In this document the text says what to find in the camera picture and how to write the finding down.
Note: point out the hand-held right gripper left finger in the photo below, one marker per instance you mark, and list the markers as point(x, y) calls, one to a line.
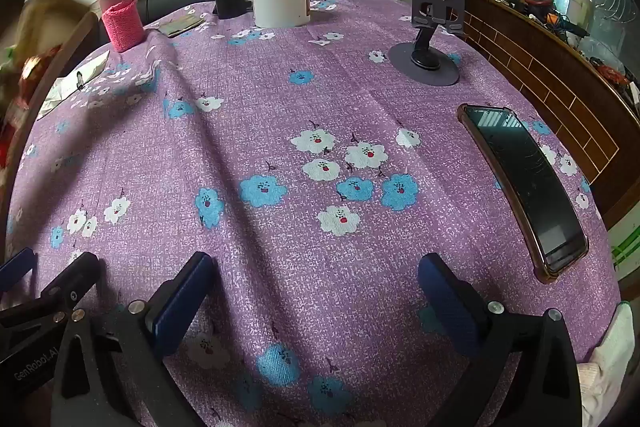
point(182, 307)

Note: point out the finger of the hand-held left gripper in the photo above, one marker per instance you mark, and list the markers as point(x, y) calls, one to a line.
point(17, 269)
point(75, 274)

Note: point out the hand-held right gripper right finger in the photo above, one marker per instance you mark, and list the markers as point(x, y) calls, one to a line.
point(447, 307)

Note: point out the pile of red packets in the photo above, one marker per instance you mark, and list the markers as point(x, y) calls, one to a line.
point(35, 77)

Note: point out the white cloth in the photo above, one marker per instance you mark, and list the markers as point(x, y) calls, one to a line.
point(610, 357)

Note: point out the green white object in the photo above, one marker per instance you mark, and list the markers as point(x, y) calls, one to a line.
point(627, 247)

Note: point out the purple floral tablecloth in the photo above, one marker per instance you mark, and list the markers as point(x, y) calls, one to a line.
point(300, 97)

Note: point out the grey phone stand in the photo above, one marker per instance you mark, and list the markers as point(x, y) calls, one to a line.
point(425, 67)

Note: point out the bottle with pink knit sleeve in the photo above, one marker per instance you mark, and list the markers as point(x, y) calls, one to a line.
point(120, 24)

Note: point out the wooden sideboard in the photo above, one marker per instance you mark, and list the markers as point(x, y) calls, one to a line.
point(550, 72)

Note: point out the patterned notebook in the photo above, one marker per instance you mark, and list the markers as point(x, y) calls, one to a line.
point(182, 26)

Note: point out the small black device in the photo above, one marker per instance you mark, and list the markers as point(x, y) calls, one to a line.
point(230, 4)

